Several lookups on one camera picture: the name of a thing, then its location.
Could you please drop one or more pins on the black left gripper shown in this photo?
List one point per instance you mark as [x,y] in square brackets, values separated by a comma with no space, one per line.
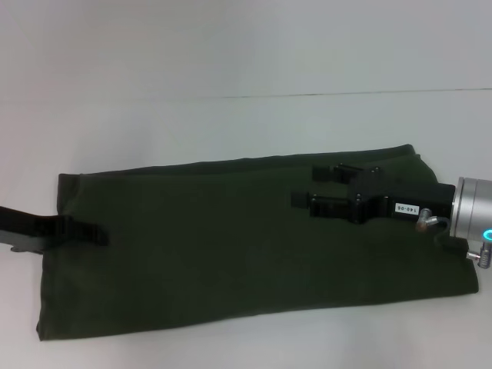
[30,232]

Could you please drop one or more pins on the dark green FREE t-shirt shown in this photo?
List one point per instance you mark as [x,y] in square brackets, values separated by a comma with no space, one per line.
[230,250]

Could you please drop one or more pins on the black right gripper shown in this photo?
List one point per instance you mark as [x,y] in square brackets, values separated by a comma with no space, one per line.
[384,196]

